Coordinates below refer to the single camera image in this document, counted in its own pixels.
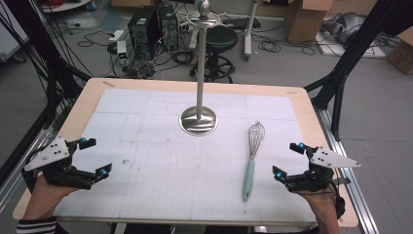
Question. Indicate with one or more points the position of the large black computer tower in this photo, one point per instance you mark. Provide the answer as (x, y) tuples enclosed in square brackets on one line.
[(142, 29)]

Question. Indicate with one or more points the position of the round white table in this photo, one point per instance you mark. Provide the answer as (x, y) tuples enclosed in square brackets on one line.
[(65, 5)]

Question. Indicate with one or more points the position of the white power strip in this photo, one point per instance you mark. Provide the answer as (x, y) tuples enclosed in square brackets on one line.
[(116, 35)]

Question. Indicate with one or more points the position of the slim black computer tower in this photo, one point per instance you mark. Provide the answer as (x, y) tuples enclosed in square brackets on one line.
[(168, 27)]

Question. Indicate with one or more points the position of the person's left hand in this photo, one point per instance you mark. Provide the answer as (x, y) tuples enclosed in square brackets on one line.
[(45, 201)]

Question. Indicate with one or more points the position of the flat black device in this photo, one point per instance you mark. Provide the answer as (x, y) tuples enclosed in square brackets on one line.
[(242, 22)]

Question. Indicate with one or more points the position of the aluminium rail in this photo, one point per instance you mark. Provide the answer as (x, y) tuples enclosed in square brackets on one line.
[(347, 162), (19, 169)]

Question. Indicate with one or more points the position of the person's right hand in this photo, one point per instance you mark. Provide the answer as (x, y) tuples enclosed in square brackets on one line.
[(321, 204)]

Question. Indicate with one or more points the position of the white grid mat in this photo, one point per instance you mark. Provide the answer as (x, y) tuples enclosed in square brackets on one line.
[(146, 195)]

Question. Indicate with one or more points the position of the black metal frame strut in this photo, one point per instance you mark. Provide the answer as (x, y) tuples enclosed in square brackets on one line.
[(350, 55), (52, 78)]

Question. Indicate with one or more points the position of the low cardboard box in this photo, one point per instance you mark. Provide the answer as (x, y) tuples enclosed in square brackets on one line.
[(401, 53)]

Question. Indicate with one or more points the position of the grey rounded device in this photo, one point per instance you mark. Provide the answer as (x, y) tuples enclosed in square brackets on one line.
[(345, 26)]

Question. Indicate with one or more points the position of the white power adapter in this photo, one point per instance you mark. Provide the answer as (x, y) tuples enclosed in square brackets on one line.
[(122, 49)]

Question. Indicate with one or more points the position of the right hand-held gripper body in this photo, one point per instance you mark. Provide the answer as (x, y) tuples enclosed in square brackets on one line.
[(315, 178)]

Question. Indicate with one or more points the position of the black round stool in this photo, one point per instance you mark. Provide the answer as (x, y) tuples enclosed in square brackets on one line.
[(221, 37)]

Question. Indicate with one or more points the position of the tall cardboard box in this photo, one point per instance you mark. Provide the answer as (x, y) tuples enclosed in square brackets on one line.
[(305, 22)]

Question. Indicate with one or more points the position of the silver metal hook stand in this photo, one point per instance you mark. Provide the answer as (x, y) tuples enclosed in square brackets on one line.
[(200, 65)]

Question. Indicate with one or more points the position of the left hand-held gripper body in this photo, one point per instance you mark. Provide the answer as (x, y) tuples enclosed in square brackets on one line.
[(56, 169)]

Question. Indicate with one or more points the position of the white metal stand post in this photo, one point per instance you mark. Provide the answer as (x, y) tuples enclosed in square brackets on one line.
[(249, 29)]

